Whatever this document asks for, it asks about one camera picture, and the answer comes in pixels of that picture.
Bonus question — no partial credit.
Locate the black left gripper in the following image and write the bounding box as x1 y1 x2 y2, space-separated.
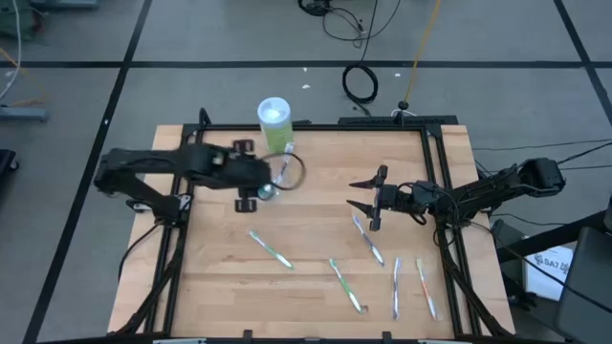
209 140 273 214

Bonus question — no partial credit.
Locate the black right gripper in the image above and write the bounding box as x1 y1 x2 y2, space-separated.
345 164 435 233

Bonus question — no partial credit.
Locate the green toothbrush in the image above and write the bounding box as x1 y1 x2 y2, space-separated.
328 258 369 315
247 229 295 270

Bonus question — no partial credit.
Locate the orange toothbrush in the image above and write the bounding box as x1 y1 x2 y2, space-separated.
414 256 440 321

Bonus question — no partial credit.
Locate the green wipes canister white lid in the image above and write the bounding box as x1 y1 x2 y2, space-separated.
256 97 295 154

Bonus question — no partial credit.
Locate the white printed box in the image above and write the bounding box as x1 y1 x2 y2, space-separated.
524 245 575 303

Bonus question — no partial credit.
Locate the grey metal stand base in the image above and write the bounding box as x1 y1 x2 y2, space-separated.
0 105 51 123

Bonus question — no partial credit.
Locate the black office chair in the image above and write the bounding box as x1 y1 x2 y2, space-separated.
556 226 612 344

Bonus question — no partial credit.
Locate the black floor object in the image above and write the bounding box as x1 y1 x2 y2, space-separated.
0 148 21 188

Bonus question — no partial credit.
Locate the grey-blue cart base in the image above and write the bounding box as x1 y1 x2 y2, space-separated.
29 0 100 11

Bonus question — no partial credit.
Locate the green equipment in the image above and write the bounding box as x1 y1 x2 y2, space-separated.
0 0 42 40

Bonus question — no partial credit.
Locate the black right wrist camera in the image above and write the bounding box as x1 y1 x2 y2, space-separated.
382 183 400 212

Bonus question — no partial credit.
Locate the black left wrist camera cable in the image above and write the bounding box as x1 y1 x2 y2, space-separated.
260 151 307 192

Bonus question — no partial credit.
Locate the black aluminium table frame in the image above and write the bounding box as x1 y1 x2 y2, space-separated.
107 107 517 344

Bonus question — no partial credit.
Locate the coiled black cable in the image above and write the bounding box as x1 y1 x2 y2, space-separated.
340 0 382 118

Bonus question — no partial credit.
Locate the yellow hanging cable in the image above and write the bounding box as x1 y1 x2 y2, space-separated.
403 0 444 104

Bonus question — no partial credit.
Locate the tangled black cable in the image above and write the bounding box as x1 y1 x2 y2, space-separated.
297 0 404 49

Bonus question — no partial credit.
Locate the black diagonal frame bar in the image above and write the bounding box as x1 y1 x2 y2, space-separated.
496 209 612 264

